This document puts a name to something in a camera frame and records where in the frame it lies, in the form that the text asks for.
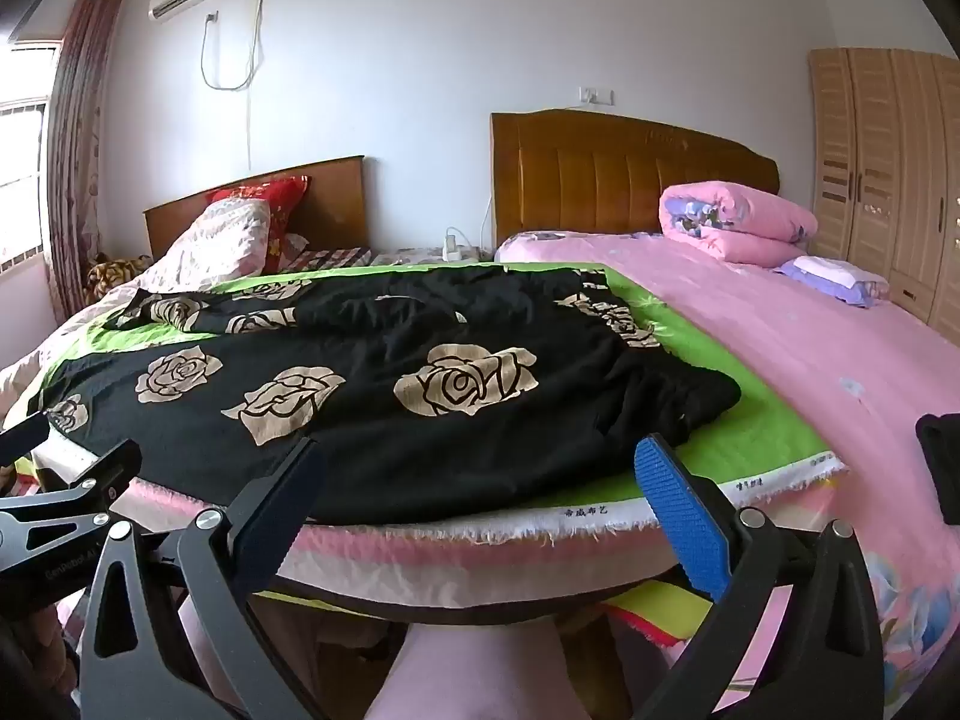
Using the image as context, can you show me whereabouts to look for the black rose print pants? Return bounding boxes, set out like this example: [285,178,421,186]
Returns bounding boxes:
[45,270,665,526]

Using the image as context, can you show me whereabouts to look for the pink bed sheet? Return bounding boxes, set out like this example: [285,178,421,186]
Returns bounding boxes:
[495,231,960,695]

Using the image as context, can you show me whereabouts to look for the white air conditioner cable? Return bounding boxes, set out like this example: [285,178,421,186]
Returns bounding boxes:
[199,0,269,167]

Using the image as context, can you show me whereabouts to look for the tiger plush toy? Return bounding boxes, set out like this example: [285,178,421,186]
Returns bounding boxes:
[84,255,155,307]

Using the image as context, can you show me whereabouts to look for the purple pillow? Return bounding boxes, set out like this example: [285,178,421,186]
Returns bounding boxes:
[772,255,891,309]

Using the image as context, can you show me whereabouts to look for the white pink patterned quilt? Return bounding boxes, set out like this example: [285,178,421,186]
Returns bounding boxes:
[0,199,272,421]

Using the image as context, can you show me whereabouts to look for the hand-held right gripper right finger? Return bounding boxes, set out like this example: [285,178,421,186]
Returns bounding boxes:
[634,431,887,720]

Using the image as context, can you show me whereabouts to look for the red white patterned bed sheet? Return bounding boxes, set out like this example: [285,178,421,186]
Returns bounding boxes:
[266,232,376,272]

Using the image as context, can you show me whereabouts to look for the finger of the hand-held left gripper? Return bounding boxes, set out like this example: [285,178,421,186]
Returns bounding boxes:
[51,441,143,515]
[0,411,52,460]

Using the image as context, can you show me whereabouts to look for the folded pink floral quilt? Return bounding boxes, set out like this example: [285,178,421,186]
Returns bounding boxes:
[658,180,820,268]

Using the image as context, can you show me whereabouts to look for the white charger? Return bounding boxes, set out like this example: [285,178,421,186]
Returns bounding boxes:
[442,226,482,264]

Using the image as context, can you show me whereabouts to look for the pink patterned curtain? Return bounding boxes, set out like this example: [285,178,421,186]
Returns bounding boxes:
[46,0,125,310]

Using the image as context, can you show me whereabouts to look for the black object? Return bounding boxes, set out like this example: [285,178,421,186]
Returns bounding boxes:
[915,412,960,527]

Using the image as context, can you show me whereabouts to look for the patterned nightstand cloth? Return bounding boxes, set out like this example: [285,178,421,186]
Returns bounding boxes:
[367,244,497,268]

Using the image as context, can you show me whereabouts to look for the green printed bed sheet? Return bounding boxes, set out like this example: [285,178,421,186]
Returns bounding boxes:
[45,261,839,527]

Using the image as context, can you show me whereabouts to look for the plain brown wooden headboard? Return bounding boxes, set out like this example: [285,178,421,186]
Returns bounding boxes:
[144,156,368,263]

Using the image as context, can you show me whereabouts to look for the padded brown wooden headboard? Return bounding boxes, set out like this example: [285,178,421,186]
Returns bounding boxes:
[491,109,781,254]

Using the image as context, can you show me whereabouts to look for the red pillow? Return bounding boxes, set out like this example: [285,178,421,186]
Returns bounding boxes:
[206,176,311,257]

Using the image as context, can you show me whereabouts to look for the pink white striped blanket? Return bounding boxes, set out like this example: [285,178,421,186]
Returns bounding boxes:
[124,476,837,620]

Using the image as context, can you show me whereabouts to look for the window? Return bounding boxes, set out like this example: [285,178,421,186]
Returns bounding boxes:
[0,41,62,272]

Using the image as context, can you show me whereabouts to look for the light wooden wardrobe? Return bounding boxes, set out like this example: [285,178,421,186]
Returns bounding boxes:
[808,47,960,332]

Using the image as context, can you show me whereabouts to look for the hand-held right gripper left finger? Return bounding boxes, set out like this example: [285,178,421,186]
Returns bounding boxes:
[75,435,331,720]

